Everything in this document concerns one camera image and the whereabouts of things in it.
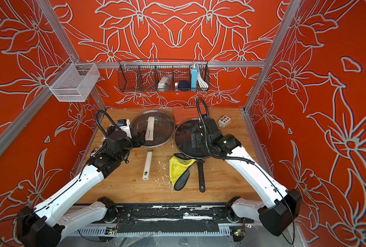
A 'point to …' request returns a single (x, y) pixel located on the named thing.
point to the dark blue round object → (183, 85)
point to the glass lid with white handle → (149, 117)
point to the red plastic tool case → (181, 113)
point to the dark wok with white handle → (163, 132)
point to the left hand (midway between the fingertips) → (139, 130)
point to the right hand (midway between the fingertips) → (197, 135)
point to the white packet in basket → (164, 83)
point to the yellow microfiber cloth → (179, 170)
